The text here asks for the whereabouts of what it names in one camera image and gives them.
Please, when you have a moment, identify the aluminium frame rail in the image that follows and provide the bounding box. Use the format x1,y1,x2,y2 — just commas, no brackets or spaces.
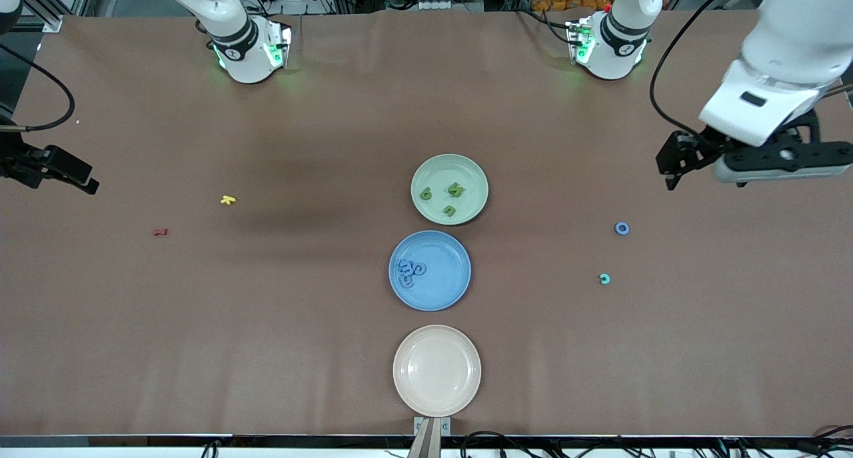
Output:
20,0,101,33

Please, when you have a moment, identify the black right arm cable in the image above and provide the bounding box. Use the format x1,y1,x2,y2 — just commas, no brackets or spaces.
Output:
0,43,75,133

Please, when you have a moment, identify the brown table cover sheet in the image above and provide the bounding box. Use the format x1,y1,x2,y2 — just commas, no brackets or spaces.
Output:
0,8,853,439

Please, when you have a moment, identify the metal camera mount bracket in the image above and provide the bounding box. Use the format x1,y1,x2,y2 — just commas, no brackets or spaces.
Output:
413,416,452,458

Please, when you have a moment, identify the pale green plate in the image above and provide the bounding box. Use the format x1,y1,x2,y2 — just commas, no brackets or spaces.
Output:
411,153,489,226

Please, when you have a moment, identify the blue plate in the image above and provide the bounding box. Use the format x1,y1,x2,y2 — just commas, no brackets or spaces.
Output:
389,230,472,312

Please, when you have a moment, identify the pale cream plate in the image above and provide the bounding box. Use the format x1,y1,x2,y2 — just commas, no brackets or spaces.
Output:
393,325,482,418

